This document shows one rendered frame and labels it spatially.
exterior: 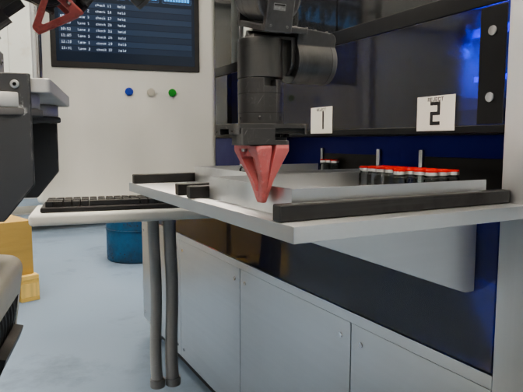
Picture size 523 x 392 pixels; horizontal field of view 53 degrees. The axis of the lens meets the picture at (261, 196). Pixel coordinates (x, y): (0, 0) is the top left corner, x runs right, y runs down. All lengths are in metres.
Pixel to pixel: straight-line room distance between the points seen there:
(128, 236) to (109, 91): 2.82
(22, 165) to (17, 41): 9.19
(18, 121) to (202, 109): 0.99
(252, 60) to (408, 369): 0.68
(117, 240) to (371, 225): 3.77
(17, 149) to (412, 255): 0.55
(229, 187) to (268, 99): 0.19
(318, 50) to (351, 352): 0.73
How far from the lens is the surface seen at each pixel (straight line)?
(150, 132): 1.53
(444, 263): 0.86
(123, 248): 4.30
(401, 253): 0.79
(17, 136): 0.62
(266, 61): 0.65
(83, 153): 1.52
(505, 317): 0.90
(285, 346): 1.45
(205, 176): 1.15
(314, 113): 1.24
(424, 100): 0.98
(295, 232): 0.57
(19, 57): 9.76
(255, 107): 0.64
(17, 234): 3.47
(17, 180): 0.63
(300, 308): 1.35
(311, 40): 0.69
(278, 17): 0.64
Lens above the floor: 0.97
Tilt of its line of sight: 6 degrees down
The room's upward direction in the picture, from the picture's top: straight up
